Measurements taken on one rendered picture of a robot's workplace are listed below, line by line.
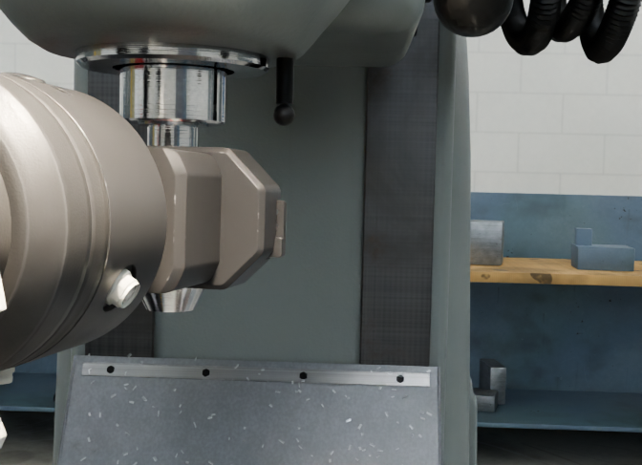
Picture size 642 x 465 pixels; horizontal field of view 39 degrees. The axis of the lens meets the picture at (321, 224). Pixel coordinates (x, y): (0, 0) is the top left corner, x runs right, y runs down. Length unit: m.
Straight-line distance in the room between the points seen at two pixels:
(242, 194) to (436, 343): 0.47
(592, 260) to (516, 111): 0.97
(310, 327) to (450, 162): 0.19
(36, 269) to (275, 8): 0.16
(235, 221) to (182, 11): 0.08
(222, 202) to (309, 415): 0.45
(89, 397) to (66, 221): 0.58
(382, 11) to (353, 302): 0.34
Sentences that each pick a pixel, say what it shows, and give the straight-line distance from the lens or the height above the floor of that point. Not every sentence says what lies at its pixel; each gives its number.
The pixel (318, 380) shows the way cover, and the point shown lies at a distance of 0.79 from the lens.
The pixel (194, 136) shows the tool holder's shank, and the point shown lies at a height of 1.27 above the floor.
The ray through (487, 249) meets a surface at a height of 0.95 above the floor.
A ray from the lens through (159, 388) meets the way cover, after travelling 0.80.
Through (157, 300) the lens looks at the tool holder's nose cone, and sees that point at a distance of 0.41.
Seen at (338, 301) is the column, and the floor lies 1.15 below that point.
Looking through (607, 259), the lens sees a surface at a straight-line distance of 4.13.
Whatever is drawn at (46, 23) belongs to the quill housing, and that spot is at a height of 1.31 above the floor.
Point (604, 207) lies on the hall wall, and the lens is 4.76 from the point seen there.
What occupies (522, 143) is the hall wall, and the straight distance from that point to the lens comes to 4.69.
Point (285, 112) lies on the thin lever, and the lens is 0.41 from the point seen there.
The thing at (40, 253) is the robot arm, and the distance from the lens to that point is 0.24.
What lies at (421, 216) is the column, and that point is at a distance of 0.78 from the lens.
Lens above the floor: 1.26
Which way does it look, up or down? 3 degrees down
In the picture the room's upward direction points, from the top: 1 degrees clockwise
